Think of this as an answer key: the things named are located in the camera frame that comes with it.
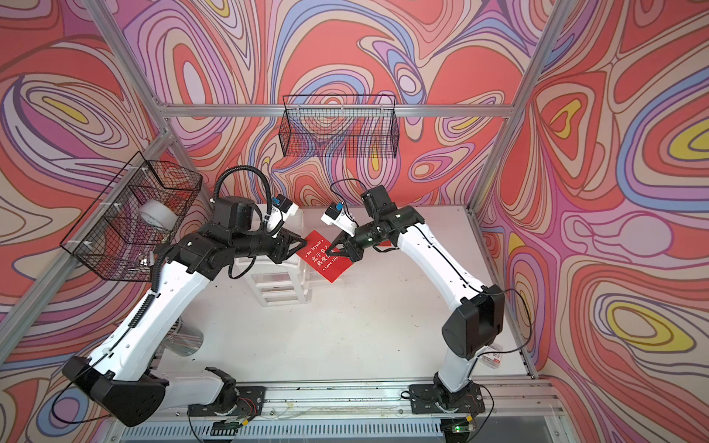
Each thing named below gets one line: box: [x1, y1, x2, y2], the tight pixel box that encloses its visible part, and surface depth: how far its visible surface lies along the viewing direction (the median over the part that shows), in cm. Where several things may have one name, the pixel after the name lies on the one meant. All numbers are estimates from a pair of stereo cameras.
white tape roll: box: [138, 199, 179, 231], surface depth 76 cm
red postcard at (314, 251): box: [296, 229, 354, 284], surface depth 73 cm
